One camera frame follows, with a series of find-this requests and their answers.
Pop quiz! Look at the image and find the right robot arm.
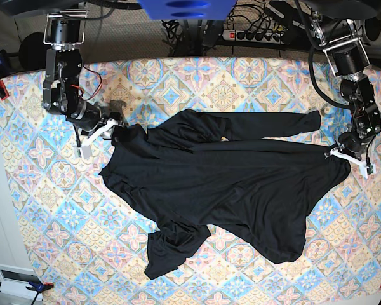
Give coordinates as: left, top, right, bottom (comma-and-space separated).
0, 1, 123, 140

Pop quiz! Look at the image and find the white box with dark window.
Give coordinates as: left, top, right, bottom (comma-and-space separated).
0, 264, 40, 301

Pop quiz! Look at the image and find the blue clamp bottom left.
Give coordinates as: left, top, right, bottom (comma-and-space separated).
0, 280, 54, 304

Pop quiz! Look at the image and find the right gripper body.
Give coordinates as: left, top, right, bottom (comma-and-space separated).
96, 101, 127, 140

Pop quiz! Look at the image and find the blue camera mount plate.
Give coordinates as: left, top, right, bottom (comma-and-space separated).
138, 0, 237, 20

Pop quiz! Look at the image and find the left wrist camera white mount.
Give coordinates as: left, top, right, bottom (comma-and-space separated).
324, 144, 375, 179

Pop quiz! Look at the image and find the black t-shirt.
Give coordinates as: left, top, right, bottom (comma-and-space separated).
100, 109, 351, 279

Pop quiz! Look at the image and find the black round stool seat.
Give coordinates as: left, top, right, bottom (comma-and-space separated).
18, 32, 50, 71

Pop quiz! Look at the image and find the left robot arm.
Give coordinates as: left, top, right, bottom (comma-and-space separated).
295, 1, 381, 159

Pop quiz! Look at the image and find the patterned colourful tablecloth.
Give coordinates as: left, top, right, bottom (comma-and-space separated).
0, 58, 381, 304

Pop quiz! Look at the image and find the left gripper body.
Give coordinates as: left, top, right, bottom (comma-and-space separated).
338, 132, 371, 159

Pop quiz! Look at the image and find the white power strip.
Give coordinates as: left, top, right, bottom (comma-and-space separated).
222, 30, 283, 44

